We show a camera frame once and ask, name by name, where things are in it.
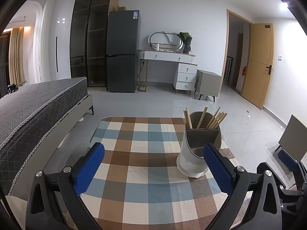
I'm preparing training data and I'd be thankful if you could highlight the white utensil holder cylinder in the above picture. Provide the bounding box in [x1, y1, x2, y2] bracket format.
[176, 111, 222, 179]

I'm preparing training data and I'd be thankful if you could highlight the grey-white chair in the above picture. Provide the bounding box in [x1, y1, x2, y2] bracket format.
[275, 115, 307, 161]

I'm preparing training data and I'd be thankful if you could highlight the checkered tablecloth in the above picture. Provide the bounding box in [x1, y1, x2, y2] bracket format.
[52, 116, 253, 230]

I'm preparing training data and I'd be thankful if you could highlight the dark grey quilted mattress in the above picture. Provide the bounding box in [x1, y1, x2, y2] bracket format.
[1, 77, 88, 195]

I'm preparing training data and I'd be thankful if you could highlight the yellow wooden door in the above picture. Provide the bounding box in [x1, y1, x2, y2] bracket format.
[241, 23, 274, 109]

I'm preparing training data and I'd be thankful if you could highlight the grey bedside cabinet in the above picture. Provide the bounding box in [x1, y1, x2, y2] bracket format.
[194, 70, 222, 102]

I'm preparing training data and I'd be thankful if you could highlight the white drawer dressing table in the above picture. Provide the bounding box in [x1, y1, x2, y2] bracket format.
[137, 50, 198, 92]

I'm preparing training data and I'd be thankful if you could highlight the beige curtain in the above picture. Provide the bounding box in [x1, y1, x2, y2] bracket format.
[8, 27, 25, 87]

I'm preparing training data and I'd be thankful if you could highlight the potted green plant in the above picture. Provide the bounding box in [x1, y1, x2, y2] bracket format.
[179, 32, 192, 54]

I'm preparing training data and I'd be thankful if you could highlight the dark grey refrigerator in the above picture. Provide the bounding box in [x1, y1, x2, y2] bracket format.
[106, 10, 141, 92]

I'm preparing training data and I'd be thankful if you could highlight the oval vanity mirror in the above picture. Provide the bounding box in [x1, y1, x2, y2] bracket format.
[148, 31, 184, 53]

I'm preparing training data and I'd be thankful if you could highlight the black glass wardrobe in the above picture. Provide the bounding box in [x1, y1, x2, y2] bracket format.
[70, 0, 110, 87]

